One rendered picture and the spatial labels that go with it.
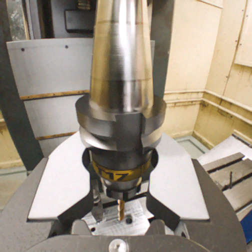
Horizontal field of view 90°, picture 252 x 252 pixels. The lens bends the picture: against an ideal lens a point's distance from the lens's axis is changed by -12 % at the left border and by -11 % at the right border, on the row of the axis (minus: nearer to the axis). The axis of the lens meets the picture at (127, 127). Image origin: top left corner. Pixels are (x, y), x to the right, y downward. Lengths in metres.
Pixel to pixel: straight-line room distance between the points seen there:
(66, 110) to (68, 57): 0.18
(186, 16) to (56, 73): 0.93
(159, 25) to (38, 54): 0.44
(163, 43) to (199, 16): 0.65
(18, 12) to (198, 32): 1.08
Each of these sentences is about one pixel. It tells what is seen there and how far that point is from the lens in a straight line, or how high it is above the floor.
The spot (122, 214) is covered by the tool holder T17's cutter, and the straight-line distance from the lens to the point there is 0.20.
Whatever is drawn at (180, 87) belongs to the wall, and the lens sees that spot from 1.22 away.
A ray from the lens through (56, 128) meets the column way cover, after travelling 0.59.
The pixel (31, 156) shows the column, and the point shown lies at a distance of 0.74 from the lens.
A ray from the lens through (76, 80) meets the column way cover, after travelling 0.52.
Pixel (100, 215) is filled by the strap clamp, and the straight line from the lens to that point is 0.43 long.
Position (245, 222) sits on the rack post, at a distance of 0.38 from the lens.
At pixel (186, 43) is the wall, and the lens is 1.18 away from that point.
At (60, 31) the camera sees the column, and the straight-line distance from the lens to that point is 0.64.
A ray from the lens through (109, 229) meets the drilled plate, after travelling 0.43.
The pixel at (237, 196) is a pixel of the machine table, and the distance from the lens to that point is 0.74.
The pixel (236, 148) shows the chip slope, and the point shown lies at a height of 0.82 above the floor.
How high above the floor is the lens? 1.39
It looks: 30 degrees down
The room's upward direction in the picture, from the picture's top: 2 degrees clockwise
